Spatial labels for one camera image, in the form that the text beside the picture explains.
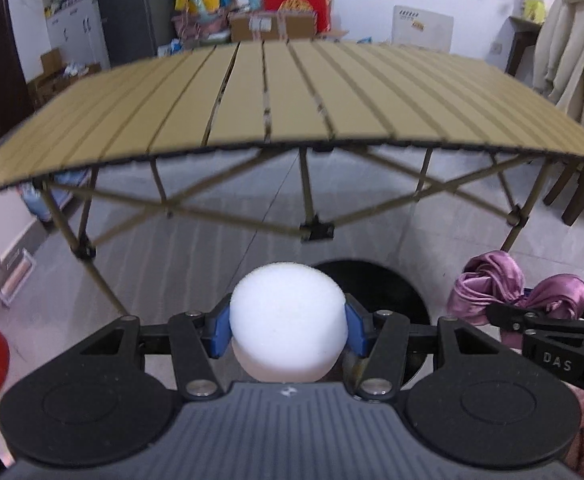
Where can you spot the light blue pet feeder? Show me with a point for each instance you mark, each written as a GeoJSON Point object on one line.
{"type": "Point", "coordinates": [36, 200]}

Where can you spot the dark wooden chair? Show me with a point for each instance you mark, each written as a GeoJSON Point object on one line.
{"type": "Point", "coordinates": [582, 190]}

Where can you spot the red gift box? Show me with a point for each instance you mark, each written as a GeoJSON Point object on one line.
{"type": "Point", "coordinates": [297, 7]}

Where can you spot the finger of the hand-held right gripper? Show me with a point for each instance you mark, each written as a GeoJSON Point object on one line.
{"type": "Point", "coordinates": [512, 316]}

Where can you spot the open cardboard boxes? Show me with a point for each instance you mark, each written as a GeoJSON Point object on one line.
{"type": "Point", "coordinates": [56, 75]}

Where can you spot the pink storage basket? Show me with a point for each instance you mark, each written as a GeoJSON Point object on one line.
{"type": "Point", "coordinates": [196, 27]}

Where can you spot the white wall socket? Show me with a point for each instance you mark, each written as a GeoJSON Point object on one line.
{"type": "Point", "coordinates": [497, 47]}

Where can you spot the yellow vase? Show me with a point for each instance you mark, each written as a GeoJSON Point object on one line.
{"type": "Point", "coordinates": [533, 9]}

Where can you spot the white foam cylinder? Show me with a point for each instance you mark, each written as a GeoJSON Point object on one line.
{"type": "Point", "coordinates": [287, 310]}

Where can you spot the dark wooden table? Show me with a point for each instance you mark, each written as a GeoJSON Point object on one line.
{"type": "Point", "coordinates": [519, 45]}

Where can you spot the tan folding camping table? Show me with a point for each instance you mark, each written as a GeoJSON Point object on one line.
{"type": "Point", "coordinates": [272, 95]}

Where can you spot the white kitchen cabinet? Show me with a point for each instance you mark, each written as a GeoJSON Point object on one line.
{"type": "Point", "coordinates": [71, 15]}

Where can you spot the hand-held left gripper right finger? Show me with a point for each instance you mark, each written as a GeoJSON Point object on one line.
{"type": "Point", "coordinates": [354, 327]}

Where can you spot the taped cardboard box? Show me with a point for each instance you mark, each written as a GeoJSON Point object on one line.
{"type": "Point", "coordinates": [272, 27]}

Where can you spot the white wall panel heater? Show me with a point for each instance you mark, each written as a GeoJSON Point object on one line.
{"type": "Point", "coordinates": [422, 30]}

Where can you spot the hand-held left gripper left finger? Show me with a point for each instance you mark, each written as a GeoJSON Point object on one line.
{"type": "Point", "coordinates": [219, 330]}

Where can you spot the dark grey refrigerator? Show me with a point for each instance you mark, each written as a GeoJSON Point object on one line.
{"type": "Point", "coordinates": [131, 10]}

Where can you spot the cream hooded jacket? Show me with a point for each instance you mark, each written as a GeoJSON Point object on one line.
{"type": "Point", "coordinates": [572, 50]}

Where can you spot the purple satin pouch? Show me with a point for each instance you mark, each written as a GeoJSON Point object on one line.
{"type": "Point", "coordinates": [492, 275]}

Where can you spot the black trash bin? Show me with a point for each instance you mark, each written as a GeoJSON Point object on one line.
{"type": "Point", "coordinates": [397, 290]}

